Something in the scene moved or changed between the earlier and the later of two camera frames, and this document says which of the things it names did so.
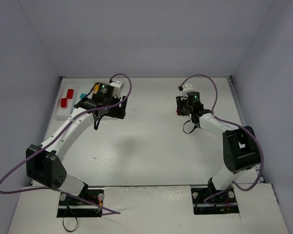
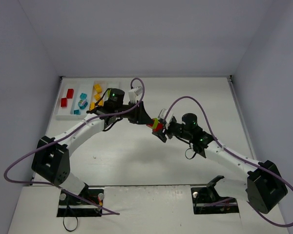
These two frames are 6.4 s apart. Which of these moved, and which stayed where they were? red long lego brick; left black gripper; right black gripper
Moved: right black gripper; left black gripper
Stayed: red long lego brick
